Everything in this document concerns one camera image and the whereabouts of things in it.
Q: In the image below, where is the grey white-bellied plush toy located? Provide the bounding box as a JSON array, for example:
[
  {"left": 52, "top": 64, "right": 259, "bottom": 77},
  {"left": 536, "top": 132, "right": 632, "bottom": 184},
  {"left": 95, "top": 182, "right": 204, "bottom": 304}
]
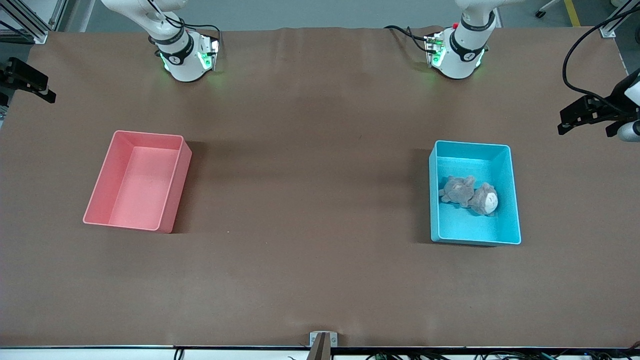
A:
[{"left": 469, "top": 182, "right": 500, "bottom": 217}]

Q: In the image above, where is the pink plastic box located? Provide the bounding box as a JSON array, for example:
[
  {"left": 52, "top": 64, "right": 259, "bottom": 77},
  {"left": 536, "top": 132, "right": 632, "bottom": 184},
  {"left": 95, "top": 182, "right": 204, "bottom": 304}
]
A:
[{"left": 82, "top": 130, "right": 193, "bottom": 234}]

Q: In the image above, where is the blue plastic box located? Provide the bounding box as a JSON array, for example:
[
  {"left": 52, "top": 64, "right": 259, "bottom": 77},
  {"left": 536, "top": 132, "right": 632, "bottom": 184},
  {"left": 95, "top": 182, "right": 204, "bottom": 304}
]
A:
[{"left": 428, "top": 140, "right": 522, "bottom": 247}]

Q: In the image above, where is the aluminium frame post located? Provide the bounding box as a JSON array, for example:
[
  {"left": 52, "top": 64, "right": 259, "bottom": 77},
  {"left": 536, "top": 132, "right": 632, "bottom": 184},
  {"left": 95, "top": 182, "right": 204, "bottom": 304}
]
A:
[
  {"left": 599, "top": 0, "right": 640, "bottom": 39},
  {"left": 0, "top": 0, "right": 69, "bottom": 45}
]

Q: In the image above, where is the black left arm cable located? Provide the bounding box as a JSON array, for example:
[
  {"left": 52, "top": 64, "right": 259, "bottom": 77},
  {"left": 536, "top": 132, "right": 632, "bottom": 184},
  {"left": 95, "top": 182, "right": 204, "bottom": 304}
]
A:
[{"left": 562, "top": 2, "right": 640, "bottom": 106}]

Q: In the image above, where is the black right base cable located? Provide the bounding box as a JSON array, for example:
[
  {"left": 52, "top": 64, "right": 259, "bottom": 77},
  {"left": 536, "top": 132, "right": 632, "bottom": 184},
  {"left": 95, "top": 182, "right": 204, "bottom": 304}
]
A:
[{"left": 186, "top": 23, "right": 222, "bottom": 44}]

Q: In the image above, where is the black base cable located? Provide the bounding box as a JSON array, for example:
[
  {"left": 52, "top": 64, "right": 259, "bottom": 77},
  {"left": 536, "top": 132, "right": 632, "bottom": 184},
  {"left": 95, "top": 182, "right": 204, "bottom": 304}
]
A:
[
  {"left": 383, "top": 24, "right": 432, "bottom": 54},
  {"left": 186, "top": 23, "right": 222, "bottom": 44}
]

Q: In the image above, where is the black left base cable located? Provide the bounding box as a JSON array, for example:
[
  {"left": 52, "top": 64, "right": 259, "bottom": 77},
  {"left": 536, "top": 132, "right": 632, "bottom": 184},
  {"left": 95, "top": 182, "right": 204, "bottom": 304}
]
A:
[{"left": 383, "top": 24, "right": 432, "bottom": 54}]

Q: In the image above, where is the metal table edge bracket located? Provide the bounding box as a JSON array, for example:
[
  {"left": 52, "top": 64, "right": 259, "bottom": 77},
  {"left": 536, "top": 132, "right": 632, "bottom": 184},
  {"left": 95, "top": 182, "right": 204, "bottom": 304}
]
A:
[{"left": 309, "top": 331, "right": 339, "bottom": 360}]

